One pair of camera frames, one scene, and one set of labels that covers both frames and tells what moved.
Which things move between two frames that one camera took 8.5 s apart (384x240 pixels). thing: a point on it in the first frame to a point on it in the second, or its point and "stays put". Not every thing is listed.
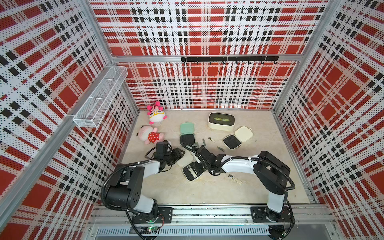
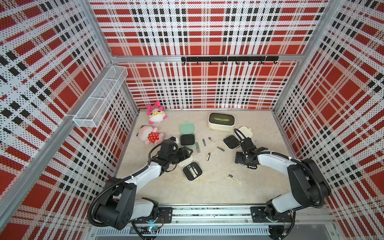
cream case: (191, 170) stays put
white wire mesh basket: (92, 110) stays put
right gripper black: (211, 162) to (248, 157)
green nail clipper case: (187, 135) stays put
